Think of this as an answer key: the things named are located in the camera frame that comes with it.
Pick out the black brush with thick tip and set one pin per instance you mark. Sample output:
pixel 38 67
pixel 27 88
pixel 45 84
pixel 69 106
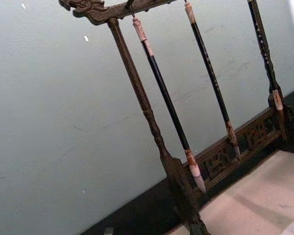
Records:
pixel 161 85

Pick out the dark carved wooden brush rack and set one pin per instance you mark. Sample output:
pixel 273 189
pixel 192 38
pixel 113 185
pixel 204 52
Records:
pixel 134 80

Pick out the black brush with slim tip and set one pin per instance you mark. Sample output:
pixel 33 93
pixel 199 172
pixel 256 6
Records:
pixel 210 71

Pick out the black table cloth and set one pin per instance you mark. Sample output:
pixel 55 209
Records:
pixel 142 210

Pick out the black brush with white marks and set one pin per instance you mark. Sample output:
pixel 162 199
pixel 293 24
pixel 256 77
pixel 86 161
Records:
pixel 264 51

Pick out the beige felt mat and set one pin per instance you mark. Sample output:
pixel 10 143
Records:
pixel 259 195

